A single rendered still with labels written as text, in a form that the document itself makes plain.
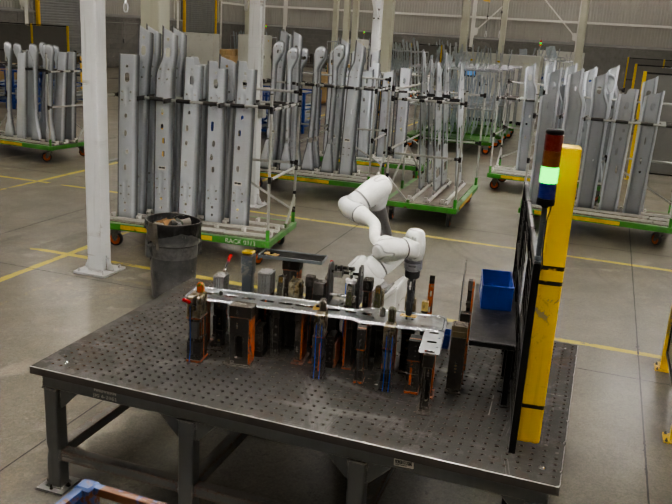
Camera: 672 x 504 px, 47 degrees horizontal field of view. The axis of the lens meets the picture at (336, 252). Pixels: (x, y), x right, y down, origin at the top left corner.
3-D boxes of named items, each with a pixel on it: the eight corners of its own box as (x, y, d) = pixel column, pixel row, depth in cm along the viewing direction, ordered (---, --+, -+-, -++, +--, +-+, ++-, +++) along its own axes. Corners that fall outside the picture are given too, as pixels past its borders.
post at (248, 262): (238, 327, 449) (240, 255, 437) (242, 323, 456) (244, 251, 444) (250, 329, 448) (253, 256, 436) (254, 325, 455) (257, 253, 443)
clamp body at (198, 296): (182, 363, 399) (182, 296, 389) (193, 352, 413) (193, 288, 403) (201, 366, 397) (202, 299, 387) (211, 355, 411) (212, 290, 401)
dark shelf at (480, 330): (468, 345, 365) (468, 339, 364) (475, 288, 450) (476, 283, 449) (515, 352, 361) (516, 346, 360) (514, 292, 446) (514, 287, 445)
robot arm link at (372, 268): (361, 297, 479) (339, 269, 479) (383, 279, 484) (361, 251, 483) (368, 294, 463) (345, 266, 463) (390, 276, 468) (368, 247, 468)
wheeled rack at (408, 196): (454, 230, 999) (469, 91, 951) (380, 220, 1028) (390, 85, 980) (476, 202, 1175) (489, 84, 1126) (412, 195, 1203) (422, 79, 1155)
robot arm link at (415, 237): (414, 254, 393) (394, 257, 385) (417, 225, 388) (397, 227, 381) (428, 260, 384) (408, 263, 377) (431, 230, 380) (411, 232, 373)
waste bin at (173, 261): (132, 300, 681) (131, 220, 661) (164, 283, 730) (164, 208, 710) (182, 310, 666) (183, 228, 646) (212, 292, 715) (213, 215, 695)
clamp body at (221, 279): (208, 337, 434) (209, 275, 424) (215, 329, 444) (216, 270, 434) (224, 339, 432) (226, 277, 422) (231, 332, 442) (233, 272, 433)
